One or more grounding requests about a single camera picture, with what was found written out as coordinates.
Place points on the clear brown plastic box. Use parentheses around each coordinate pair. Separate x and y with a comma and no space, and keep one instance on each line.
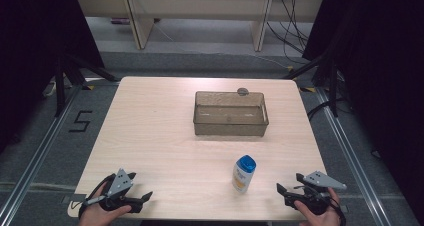
(230,119)

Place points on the black curtain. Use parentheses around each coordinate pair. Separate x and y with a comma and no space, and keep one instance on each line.
(383,86)
(36,52)

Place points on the black metal stand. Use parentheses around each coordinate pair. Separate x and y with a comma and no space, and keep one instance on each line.
(60,86)
(333,86)

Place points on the grey round table grommet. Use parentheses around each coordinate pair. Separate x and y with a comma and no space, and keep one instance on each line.
(242,91)

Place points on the metal floor rail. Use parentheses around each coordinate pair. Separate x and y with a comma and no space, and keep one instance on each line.
(36,159)
(353,159)

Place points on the white bottle with blue cap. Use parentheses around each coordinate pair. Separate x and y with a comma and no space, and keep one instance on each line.
(244,174)

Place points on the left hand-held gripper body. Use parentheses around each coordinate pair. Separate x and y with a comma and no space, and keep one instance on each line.
(120,182)

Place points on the person's left hand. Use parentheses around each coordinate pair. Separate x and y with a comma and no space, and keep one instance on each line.
(95,216)

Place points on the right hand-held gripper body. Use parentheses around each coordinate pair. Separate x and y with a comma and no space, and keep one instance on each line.
(315,199)

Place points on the person's right hand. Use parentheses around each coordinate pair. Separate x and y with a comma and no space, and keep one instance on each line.
(321,219)

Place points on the beige wooden shelf unit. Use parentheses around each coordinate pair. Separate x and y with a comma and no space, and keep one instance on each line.
(200,6)

